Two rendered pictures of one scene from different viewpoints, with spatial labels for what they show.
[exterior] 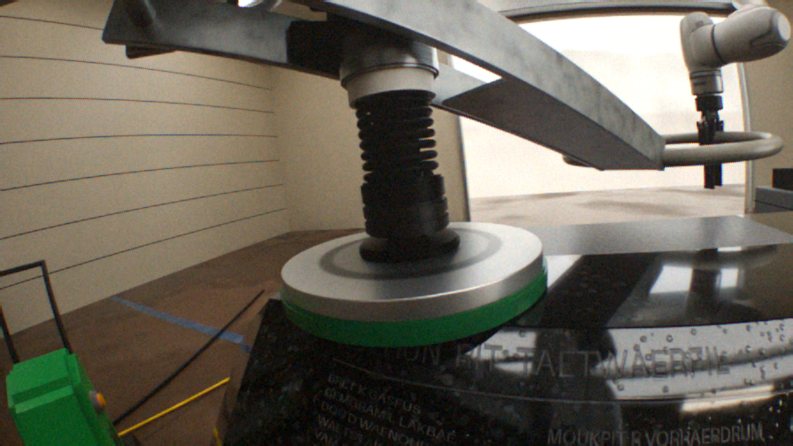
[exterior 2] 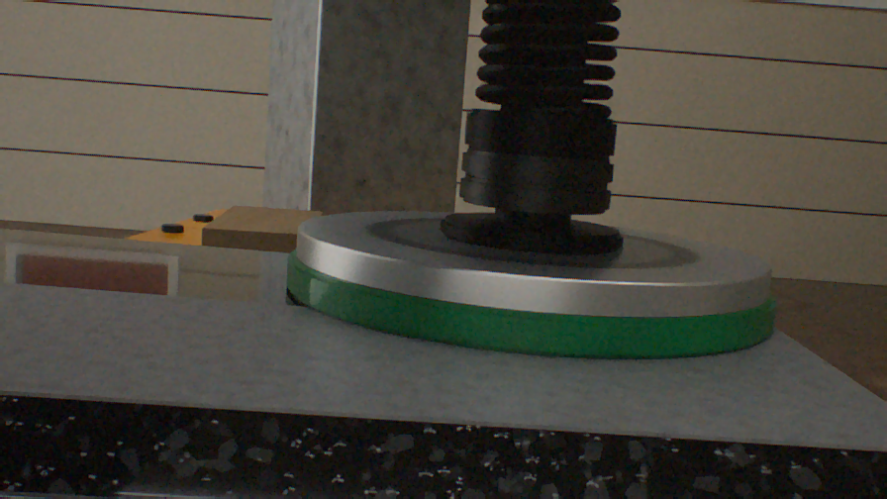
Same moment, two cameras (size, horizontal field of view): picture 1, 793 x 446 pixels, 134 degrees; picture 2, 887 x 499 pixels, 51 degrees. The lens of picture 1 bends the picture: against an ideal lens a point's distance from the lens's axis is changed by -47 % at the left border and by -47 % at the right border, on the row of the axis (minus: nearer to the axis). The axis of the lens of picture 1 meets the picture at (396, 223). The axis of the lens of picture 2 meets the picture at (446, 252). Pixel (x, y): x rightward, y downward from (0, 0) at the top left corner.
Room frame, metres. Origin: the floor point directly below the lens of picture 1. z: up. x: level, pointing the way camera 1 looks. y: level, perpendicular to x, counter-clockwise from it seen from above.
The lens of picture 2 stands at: (0.63, -0.22, 0.95)
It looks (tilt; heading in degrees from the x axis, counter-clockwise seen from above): 8 degrees down; 156
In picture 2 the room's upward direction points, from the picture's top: 4 degrees clockwise
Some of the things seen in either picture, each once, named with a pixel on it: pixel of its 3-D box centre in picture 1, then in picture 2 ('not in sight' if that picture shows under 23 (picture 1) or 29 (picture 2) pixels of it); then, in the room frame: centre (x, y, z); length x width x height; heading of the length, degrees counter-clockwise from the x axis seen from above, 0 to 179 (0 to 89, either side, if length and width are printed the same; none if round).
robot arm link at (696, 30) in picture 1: (703, 42); not in sight; (0.54, -0.81, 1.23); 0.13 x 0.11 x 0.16; 0
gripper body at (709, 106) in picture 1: (710, 113); not in sight; (0.56, -0.82, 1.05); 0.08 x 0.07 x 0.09; 100
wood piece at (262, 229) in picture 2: not in sight; (267, 243); (-0.30, 0.00, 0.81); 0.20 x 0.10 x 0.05; 162
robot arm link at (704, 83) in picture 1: (706, 85); not in sight; (0.56, -0.82, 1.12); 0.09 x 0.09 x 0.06
